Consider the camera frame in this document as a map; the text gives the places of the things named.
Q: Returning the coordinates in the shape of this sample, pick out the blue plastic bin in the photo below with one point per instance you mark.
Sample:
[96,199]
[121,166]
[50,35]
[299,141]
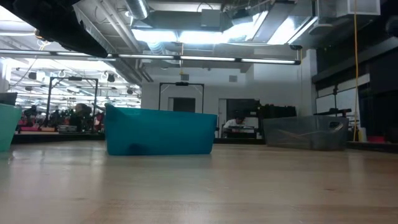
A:
[161,133]

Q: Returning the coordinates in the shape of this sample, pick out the translucent green plastic bin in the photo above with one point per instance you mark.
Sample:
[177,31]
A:
[7,127]

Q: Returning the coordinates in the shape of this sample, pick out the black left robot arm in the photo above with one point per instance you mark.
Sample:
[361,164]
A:
[56,25]

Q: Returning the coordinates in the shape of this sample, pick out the person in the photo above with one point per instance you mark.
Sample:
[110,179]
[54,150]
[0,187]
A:
[81,116]
[234,122]

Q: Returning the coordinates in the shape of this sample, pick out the long ceiling light bar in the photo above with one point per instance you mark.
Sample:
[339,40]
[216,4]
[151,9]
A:
[205,58]

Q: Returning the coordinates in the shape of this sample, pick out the black storage cabinets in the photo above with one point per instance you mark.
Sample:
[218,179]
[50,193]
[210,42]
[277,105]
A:
[273,112]

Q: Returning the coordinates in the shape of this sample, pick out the translucent grey plastic bin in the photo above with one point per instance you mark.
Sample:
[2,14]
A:
[301,133]

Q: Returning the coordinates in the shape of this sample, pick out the black gantry frame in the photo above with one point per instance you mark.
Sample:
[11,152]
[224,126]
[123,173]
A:
[48,99]
[182,83]

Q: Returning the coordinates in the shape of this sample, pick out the silver ventilation duct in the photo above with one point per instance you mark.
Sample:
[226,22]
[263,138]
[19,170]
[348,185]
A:
[136,7]

